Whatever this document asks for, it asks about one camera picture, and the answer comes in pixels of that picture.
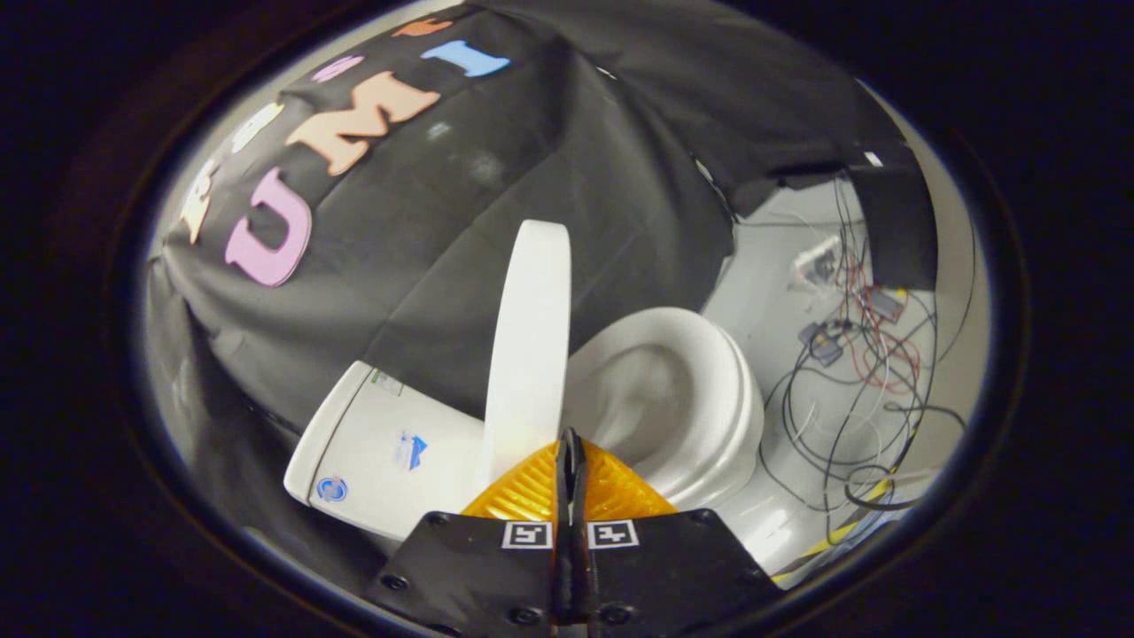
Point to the white toilet tank cover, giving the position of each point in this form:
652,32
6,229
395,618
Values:
312,452

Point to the black backdrop cloth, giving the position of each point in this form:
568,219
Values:
532,177

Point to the white ceramic toilet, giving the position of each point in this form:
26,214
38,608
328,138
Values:
673,390

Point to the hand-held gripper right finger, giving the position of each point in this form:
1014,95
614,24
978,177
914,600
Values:
673,567

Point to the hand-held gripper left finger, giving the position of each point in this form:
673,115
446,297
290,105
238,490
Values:
469,567

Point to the black box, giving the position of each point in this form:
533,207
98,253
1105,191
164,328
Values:
899,221

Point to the white toilet lid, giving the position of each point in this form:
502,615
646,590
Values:
530,354

